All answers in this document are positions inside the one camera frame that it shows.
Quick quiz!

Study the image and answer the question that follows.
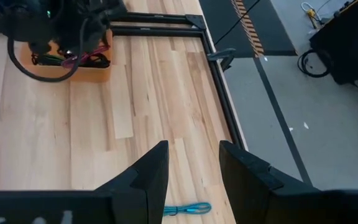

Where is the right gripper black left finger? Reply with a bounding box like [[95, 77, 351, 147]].
[[0, 139, 170, 224]]

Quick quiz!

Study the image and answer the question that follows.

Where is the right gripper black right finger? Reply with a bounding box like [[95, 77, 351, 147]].
[[218, 139, 358, 224]]

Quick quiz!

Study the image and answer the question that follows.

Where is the magenta braided USB-C cable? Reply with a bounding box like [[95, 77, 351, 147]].
[[61, 45, 110, 69]]

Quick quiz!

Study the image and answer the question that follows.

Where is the green braided USB-C cable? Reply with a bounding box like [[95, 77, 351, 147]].
[[37, 54, 65, 67]]

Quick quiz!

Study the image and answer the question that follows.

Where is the black cable with red tie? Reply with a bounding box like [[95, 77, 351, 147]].
[[84, 52, 111, 69]]

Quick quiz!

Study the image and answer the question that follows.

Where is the teal braided USB-C cable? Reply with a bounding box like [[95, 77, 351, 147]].
[[162, 202, 213, 217]]

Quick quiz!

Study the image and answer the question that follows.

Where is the orange plastic bin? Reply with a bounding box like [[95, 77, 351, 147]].
[[19, 29, 114, 83]]

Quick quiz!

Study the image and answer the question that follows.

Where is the black table clamp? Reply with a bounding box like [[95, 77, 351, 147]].
[[206, 47, 237, 73]]

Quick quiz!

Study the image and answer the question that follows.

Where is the black hazard-striped floor mat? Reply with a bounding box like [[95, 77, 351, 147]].
[[199, 0, 298, 58]]

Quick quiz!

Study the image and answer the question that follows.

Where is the black cabinet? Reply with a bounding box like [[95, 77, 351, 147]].
[[308, 0, 358, 85]]

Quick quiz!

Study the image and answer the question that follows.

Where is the black aluminium table frame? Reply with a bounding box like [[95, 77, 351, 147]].
[[0, 11, 249, 151]]

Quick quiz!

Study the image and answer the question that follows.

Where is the coiled black floor cable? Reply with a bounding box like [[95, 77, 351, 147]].
[[296, 48, 334, 79]]

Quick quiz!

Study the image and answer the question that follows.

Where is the long black floor cable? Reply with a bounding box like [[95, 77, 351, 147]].
[[214, 0, 261, 46]]

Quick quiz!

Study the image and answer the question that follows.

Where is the white floor cable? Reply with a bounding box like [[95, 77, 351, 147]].
[[301, 1, 323, 29]]

